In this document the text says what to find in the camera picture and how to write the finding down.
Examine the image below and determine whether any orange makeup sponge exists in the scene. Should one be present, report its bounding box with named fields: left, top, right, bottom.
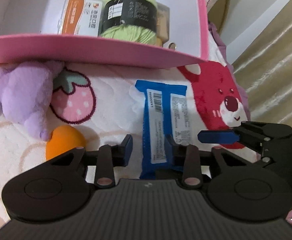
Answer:
left=45, top=125, right=87, bottom=160

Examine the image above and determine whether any blue snack packet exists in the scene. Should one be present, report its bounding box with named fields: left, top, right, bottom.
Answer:
left=135, top=80, right=192, bottom=179

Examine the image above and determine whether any purple plush toy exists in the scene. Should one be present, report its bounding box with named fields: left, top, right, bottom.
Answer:
left=0, top=61, right=64, bottom=141

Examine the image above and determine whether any beige curtain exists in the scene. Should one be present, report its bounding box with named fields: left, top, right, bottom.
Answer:
left=233, top=4, right=292, bottom=126

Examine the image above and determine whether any tan small box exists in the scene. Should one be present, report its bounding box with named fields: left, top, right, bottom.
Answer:
left=156, top=3, right=170, bottom=47

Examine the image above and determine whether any green yarn ball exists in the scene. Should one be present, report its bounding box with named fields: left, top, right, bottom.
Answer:
left=101, top=0, right=157, bottom=45

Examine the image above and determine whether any orange white floss box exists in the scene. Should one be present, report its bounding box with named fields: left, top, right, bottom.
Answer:
left=58, top=0, right=103, bottom=37

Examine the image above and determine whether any pink cardboard box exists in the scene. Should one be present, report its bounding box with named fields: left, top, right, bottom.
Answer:
left=0, top=0, right=209, bottom=68

